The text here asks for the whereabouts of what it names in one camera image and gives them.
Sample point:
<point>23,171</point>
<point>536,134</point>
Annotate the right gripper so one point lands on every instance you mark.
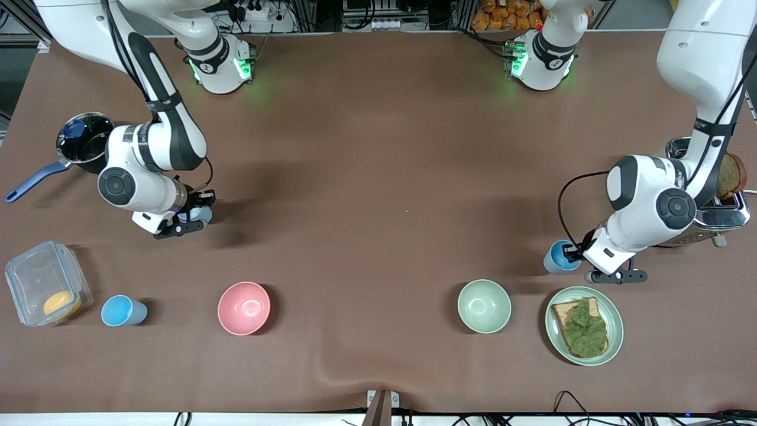
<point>197,204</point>

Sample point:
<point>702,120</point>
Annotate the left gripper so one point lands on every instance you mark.
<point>582,247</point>

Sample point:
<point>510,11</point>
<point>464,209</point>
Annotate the blue plastic cup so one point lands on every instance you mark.
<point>121,311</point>
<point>556,259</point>

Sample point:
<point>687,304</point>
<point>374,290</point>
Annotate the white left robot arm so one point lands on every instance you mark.
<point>650,201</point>

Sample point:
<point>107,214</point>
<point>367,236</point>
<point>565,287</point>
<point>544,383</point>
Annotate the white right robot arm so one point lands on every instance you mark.
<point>171,136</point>

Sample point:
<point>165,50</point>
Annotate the brown bread slice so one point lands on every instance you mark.
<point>562,313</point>

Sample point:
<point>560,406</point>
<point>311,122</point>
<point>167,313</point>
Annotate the green lettuce leaf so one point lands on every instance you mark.
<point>585,331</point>

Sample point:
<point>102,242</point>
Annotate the pale green plate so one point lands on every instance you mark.
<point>615,322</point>

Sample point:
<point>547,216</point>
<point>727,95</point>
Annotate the pale green bowl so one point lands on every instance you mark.
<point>484,306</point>

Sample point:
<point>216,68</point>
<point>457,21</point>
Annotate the pink bowl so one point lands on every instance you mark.
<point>243,308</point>

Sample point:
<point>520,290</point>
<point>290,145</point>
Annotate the beige chrome toaster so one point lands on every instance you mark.
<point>724,216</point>

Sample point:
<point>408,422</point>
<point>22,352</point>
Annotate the brown toast slice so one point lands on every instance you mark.
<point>732,176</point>

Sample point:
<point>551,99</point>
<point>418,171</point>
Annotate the orange round food piece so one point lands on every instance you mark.
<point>61,303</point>

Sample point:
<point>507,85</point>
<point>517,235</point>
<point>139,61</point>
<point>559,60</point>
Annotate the clear plastic storage container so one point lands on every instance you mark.
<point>35,272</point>

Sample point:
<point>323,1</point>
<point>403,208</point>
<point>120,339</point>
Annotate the white power strip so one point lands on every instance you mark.
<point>254,9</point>

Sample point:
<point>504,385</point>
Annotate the bag of orange items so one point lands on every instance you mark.
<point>502,15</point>

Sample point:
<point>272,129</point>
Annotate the aluminium frame post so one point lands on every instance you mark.
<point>42,42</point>

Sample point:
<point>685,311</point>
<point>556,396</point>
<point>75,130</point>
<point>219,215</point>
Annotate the metal table edge bracket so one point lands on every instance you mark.
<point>381,408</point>

